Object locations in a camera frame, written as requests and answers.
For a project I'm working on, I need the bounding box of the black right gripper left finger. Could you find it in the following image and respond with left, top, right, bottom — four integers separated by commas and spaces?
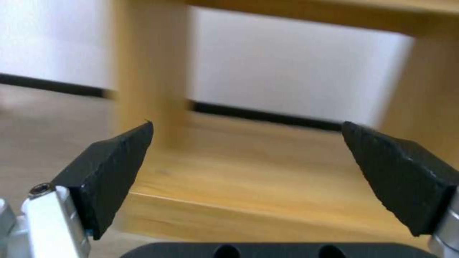
0, 120, 155, 258

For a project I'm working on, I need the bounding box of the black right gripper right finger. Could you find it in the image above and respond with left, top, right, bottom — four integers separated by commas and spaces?
341, 121, 459, 258

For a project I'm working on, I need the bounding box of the light wooden shelf unit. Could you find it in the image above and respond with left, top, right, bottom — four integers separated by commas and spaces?
111, 0, 459, 250

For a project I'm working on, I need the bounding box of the black baseboard strip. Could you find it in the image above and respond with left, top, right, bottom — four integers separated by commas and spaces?
0, 73, 351, 133

